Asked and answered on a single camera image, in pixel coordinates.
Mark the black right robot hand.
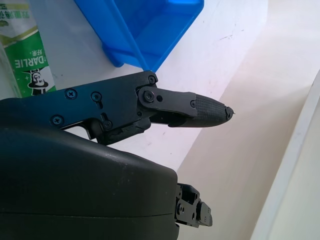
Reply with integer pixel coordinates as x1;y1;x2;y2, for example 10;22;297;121
0;70;235;240

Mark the blue plastic tray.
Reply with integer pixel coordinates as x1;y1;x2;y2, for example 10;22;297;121
74;0;205;73

